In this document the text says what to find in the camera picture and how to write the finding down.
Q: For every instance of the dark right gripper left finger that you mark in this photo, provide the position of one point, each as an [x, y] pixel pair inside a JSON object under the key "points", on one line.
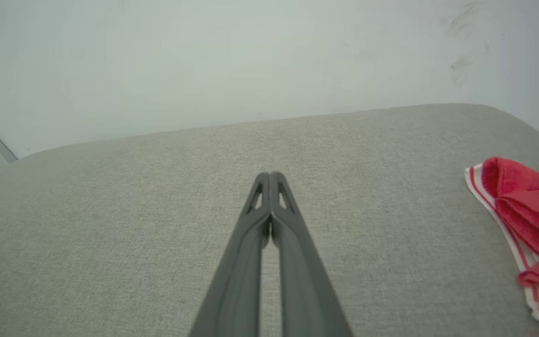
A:
{"points": [[236, 281]]}

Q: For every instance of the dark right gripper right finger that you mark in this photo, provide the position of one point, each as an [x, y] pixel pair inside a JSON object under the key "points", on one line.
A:
{"points": [[304, 281]]}

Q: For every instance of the red and white jersey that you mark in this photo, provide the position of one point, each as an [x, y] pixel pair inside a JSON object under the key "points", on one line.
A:
{"points": [[536, 215]]}

